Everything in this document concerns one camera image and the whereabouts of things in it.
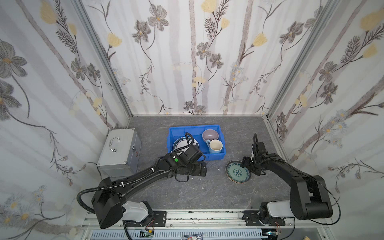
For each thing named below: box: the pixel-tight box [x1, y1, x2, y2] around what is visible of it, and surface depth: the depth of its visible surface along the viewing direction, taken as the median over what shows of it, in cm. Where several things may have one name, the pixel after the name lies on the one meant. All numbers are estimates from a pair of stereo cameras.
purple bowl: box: [202, 129, 219, 143], surface depth 104 cm
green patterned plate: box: [225, 160, 252, 184], surface depth 88 cm
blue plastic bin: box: [166, 124, 227, 158], surface depth 103 cm
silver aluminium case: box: [96, 128, 142, 177], surface depth 83 cm
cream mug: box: [206, 139, 223, 153], surface depth 95 cm
